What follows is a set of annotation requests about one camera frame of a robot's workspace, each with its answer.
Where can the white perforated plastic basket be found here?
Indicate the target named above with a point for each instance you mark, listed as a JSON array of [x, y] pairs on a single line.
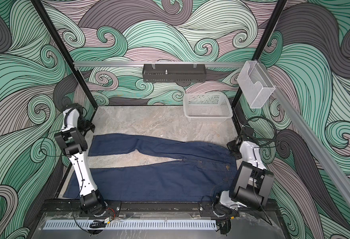
[[208, 107]]

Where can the aluminium wall rail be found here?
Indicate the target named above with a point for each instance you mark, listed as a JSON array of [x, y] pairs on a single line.
[[319, 151], [79, 64]]

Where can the black corner frame post right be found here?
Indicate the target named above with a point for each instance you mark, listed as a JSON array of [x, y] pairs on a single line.
[[269, 28]]

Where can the dark blue denim trousers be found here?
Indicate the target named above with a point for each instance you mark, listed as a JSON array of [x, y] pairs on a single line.
[[196, 170]]

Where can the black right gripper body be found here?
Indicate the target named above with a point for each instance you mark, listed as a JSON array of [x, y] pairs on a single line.
[[231, 144]]

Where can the black perforated wall tray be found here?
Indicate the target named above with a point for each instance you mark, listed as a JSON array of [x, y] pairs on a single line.
[[174, 73]]

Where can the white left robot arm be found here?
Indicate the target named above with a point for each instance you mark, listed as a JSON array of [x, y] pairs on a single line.
[[71, 140]]

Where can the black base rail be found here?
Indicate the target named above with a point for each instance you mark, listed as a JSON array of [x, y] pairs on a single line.
[[204, 208]]

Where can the black corner frame post left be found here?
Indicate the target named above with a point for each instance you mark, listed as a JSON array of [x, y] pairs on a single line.
[[65, 53]]

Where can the black corner frame post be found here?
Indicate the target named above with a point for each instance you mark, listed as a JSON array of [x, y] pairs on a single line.
[[65, 53], [269, 28]]

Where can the aluminium right wall rail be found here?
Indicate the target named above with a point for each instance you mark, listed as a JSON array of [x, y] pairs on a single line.
[[319, 151]]

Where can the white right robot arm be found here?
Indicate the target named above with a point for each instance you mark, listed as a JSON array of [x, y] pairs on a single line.
[[252, 182]]

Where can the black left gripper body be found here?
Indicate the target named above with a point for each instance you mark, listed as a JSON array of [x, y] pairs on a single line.
[[85, 125]]

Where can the white slotted cable duct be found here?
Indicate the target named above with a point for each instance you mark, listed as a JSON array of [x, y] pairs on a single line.
[[133, 225]]

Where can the clear plastic wall bin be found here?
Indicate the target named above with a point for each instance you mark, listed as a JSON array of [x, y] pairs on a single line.
[[255, 82]]

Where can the aluminium back wall rail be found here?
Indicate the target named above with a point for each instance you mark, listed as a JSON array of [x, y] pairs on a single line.
[[79, 64]]

